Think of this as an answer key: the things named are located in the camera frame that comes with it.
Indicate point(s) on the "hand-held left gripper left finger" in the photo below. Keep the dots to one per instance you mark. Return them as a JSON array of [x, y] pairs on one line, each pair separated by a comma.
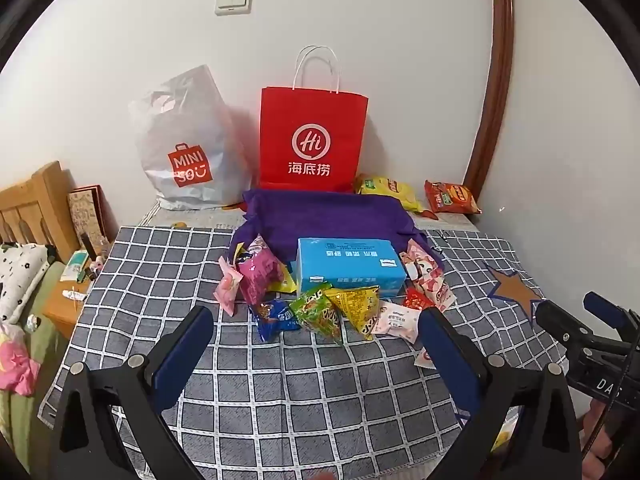
[[185, 355]]

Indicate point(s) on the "pink chips packet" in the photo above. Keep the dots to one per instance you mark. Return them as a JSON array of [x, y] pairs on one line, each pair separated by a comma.
[[420, 260]]

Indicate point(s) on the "red paper bag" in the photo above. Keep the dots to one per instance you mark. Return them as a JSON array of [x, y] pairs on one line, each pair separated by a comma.
[[310, 110]]

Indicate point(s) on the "wooden headboard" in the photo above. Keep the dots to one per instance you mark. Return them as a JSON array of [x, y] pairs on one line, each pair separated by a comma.
[[30, 200]]

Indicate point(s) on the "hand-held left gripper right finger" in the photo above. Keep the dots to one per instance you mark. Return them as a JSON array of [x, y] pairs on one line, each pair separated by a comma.
[[450, 360]]

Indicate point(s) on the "grey checked tablecloth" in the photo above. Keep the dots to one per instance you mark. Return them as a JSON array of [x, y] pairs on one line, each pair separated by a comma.
[[150, 270]]

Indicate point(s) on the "person's right hand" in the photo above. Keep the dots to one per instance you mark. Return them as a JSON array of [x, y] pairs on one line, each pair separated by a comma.
[[597, 422]]

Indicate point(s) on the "yellow triangular snack packet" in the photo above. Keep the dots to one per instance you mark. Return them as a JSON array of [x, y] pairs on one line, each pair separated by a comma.
[[355, 305]]

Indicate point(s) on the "green snack packet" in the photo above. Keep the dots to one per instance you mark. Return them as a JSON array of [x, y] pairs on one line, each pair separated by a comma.
[[315, 310]]

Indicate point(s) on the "wooden nightstand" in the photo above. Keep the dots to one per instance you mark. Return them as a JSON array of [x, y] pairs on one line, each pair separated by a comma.
[[65, 310]]

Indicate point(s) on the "white and pink snack packet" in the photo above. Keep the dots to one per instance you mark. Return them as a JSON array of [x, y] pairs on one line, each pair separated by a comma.
[[397, 320]]

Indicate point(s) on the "blue tissue box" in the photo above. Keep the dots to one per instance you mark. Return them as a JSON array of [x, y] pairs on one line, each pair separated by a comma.
[[345, 260]]

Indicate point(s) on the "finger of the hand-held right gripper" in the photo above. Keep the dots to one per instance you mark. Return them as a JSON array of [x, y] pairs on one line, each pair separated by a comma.
[[602, 305], [555, 317]]

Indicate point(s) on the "red chips bag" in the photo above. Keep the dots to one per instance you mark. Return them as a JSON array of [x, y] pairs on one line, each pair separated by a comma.
[[450, 197]]

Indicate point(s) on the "green bed sheet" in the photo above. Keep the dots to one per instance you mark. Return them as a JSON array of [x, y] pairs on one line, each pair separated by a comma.
[[30, 420]]

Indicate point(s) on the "brown wooden door frame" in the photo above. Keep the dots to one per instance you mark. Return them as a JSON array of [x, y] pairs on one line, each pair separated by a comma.
[[492, 110]]

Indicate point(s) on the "white wall light switch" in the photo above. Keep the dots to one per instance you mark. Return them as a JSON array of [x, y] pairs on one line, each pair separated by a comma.
[[233, 1]]

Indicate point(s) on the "pink cloth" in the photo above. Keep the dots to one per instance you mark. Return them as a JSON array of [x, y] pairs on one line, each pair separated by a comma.
[[15, 365]]

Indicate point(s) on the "small yellow snack packet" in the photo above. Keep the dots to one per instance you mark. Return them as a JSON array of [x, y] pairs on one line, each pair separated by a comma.
[[281, 280]]

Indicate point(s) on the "teal and white box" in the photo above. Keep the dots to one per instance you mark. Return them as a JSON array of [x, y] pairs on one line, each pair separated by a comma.
[[75, 264]]

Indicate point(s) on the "yellow chips bag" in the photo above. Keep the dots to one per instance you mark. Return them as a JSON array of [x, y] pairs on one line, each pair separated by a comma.
[[390, 190]]

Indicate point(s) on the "white plastic shopping bag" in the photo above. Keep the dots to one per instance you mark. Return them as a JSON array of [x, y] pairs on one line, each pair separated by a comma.
[[190, 125]]

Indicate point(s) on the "small red snack packet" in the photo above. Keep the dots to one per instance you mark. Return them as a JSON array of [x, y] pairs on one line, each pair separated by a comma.
[[415, 300]]

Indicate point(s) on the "white pillow with black dots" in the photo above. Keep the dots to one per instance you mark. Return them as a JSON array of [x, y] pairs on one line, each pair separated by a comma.
[[20, 270]]

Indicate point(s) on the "small pink candy packet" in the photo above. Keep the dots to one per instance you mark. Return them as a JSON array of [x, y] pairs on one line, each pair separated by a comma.
[[227, 290]]

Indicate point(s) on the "patterned notebook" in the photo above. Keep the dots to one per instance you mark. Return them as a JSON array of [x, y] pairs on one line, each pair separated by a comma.
[[85, 210]]

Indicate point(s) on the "magenta snack packet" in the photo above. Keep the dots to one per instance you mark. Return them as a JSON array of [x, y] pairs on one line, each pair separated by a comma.
[[260, 272]]

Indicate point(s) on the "blue cookie packet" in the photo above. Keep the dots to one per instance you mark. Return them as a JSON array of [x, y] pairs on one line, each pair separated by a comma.
[[272, 317]]

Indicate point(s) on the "purple cloth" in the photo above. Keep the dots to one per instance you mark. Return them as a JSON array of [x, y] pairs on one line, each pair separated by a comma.
[[320, 215]]

